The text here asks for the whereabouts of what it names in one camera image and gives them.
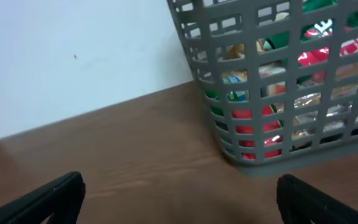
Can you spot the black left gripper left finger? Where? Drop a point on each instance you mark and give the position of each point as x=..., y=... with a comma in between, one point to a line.
x=58, y=201

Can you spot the green coffee sachet bag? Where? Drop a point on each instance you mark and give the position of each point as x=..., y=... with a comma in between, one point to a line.
x=309, y=38

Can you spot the grey plastic basket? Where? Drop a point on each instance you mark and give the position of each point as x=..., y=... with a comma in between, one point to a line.
x=207, y=30

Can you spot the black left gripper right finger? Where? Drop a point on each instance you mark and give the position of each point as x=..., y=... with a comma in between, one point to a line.
x=301, y=203

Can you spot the red orange pasta packet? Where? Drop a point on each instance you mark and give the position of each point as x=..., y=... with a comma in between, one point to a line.
x=293, y=119

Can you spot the beige bread bag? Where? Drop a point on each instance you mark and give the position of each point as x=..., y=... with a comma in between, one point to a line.
x=238, y=50

